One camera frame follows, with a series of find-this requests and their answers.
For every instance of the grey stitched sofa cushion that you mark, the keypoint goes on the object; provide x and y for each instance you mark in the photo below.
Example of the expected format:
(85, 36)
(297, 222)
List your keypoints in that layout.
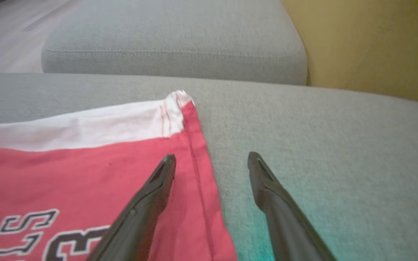
(176, 36)

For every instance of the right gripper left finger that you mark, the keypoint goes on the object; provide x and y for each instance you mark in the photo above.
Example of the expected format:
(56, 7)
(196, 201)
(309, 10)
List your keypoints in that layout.
(140, 217)

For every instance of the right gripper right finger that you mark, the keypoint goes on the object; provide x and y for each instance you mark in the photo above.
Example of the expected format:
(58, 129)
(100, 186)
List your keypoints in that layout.
(285, 217)

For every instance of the large grey sofa seat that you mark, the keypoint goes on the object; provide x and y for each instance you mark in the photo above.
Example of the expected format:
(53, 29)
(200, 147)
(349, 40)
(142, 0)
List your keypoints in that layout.
(339, 163)

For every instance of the red white basketball jersey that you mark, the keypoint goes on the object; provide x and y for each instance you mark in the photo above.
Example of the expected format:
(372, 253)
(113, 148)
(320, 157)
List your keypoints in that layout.
(85, 174)

